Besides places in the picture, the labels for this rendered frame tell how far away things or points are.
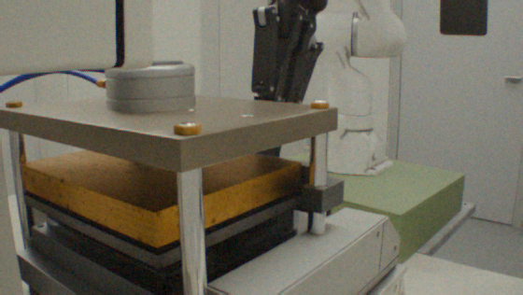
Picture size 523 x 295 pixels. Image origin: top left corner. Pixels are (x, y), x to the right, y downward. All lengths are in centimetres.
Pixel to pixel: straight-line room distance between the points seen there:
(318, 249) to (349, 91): 76
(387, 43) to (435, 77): 240
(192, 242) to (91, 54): 14
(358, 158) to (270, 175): 76
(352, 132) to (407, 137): 250
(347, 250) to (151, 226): 17
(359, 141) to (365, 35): 25
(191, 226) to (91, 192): 10
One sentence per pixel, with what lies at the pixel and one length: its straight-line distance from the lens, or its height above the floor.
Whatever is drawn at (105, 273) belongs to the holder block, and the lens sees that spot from 38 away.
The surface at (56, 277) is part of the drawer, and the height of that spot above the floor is 97.
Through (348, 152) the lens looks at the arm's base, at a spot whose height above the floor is 92.
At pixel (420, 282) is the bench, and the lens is 89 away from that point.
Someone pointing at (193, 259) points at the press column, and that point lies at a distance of 29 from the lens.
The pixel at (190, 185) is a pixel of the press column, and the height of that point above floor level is 108.
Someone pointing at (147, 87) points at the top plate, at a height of 113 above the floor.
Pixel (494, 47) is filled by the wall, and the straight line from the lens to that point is 337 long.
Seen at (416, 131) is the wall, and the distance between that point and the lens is 358.
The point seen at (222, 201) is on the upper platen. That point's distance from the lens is 34.
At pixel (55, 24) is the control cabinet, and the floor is 117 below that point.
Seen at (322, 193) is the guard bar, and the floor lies 104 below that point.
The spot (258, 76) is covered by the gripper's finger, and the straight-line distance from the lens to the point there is 53.
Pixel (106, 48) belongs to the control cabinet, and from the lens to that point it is 19.
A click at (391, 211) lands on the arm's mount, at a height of 87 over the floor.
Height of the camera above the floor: 116
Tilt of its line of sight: 12 degrees down
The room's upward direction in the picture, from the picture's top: straight up
